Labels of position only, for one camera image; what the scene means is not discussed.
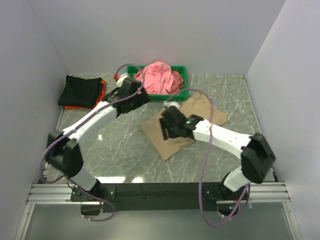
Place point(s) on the orange folded t shirt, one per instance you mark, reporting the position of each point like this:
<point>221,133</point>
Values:
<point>98,100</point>

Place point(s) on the pink t shirt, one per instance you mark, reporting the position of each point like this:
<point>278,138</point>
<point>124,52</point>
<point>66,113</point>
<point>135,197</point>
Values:
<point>158,78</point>

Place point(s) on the dusty rose t shirt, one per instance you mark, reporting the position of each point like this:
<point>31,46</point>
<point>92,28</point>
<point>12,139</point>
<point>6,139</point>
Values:
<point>178,82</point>

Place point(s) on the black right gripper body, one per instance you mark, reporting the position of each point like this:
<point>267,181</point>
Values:
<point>171,130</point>

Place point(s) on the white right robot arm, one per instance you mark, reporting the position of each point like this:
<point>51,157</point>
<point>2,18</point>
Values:
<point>254,151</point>

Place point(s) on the black folded t shirt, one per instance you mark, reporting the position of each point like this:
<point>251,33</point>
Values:
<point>78,91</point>

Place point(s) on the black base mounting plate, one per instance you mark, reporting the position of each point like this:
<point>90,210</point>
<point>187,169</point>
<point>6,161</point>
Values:
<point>166,196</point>

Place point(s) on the beige t shirt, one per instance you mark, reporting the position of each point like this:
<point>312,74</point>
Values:
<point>198,104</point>

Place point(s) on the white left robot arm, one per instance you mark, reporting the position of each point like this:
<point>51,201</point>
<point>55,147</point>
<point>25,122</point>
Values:
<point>64,148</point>

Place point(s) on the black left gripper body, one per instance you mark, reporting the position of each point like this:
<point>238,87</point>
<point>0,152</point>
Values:
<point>139,100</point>

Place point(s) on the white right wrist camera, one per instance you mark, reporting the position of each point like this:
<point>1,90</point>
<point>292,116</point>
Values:
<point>167,104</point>

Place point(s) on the green plastic bin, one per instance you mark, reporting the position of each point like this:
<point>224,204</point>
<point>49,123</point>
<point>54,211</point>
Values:
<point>131,70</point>

